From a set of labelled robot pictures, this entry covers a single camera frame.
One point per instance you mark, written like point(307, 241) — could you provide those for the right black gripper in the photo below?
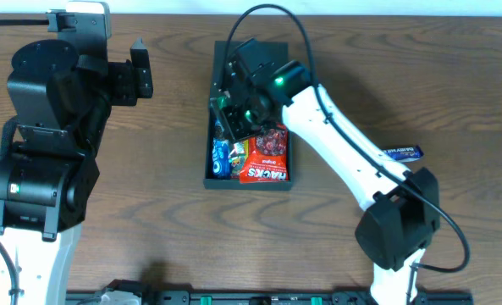
point(237, 94)

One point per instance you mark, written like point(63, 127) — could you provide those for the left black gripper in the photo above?
point(124, 80)

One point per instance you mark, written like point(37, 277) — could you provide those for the green Haribo gummy bag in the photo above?
point(239, 152)

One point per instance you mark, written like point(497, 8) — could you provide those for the blue Oreo cookie pack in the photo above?
point(220, 154)

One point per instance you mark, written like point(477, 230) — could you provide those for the black gift box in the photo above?
point(279, 52)

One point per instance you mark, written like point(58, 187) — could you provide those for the red Hacks candy bag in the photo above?
point(267, 157)

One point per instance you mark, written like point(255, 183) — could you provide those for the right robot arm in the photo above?
point(400, 207)

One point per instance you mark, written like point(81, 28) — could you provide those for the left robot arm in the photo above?
point(43, 200)

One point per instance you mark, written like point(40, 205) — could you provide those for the blue Dairy Milk chocolate bar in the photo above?
point(405, 154)

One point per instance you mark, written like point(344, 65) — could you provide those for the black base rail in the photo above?
point(132, 292)

